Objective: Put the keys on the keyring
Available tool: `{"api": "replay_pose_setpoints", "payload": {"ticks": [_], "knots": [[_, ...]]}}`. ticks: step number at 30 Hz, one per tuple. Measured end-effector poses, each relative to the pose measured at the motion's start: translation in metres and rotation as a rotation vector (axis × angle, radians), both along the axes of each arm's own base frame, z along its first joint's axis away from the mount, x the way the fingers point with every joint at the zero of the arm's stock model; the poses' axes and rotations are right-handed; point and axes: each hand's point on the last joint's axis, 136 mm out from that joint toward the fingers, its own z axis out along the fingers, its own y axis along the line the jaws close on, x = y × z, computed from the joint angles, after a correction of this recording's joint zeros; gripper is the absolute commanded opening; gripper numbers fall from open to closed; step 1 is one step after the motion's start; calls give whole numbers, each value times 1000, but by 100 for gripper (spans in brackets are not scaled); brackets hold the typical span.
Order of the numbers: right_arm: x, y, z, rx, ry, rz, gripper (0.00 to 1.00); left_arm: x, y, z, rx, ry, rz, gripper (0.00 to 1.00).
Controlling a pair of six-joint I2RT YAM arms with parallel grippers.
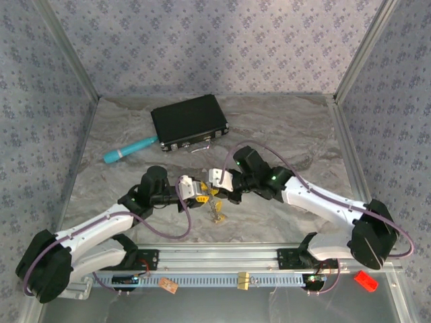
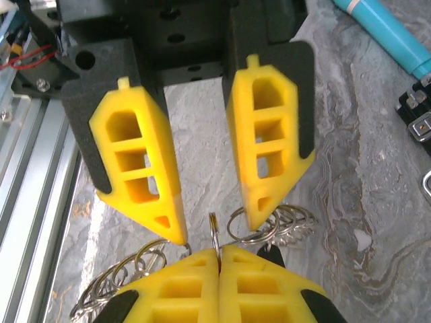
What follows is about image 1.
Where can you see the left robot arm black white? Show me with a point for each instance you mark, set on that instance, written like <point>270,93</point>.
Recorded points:
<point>94,225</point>

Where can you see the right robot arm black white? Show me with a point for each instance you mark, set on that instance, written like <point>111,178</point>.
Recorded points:
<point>323,202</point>

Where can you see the teal marker pen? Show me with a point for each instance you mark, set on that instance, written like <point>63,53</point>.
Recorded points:
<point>128,150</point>

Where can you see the black case with metal latches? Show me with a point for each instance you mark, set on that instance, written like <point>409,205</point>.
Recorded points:
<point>188,117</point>

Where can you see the orange printed tag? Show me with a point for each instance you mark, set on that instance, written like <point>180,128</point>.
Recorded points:
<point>167,286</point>

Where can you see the small circuit board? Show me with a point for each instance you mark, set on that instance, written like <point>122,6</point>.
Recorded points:
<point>124,279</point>
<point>314,278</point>

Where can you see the red plastic block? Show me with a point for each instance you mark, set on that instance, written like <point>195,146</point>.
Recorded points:
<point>366,281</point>

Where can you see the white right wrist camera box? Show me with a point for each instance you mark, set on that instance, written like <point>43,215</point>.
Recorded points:
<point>226,183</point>

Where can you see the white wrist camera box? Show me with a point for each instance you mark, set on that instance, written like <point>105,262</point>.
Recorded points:
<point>188,188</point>
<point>226,183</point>

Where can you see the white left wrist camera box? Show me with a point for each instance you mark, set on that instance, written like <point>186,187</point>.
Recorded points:
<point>188,188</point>

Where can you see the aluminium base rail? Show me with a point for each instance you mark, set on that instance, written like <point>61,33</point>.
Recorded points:
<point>215,259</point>

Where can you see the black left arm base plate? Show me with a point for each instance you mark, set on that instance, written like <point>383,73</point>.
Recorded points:
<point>149,259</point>

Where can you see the aluminium side rail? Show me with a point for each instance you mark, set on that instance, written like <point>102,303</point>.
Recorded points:
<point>350,141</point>
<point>85,141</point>

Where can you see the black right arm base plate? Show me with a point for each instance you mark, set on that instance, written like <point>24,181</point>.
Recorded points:
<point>286,259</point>

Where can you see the silver metal bracket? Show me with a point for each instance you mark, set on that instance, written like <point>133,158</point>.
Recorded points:
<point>79,289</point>

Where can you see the aluminium frame post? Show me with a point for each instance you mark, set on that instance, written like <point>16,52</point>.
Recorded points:
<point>364,50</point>
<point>69,50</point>

